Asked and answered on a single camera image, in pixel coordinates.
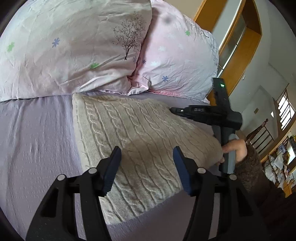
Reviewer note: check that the person's right hand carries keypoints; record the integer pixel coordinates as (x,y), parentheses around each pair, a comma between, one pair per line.
(238,146)

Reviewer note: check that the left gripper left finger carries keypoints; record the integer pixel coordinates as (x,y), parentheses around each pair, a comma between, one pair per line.
(55,216)

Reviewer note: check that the pink floral pillow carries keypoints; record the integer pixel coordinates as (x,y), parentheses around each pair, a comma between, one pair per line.
(178,58)

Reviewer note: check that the wooden stair railing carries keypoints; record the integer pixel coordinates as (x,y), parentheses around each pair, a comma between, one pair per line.
(266,118)

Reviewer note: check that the cluttered wooden desk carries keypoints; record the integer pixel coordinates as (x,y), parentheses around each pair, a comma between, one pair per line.
(279,167)

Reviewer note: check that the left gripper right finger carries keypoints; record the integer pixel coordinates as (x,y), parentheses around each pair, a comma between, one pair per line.
(223,210)

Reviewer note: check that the lilac bed sheet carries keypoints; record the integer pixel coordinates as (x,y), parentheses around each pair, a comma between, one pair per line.
(38,144)

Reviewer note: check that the white floral pillow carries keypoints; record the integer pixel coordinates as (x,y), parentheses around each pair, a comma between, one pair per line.
(64,47)

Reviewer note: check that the beige cable-knit sweater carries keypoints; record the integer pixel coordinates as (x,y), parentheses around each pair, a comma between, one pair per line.
(146,132)

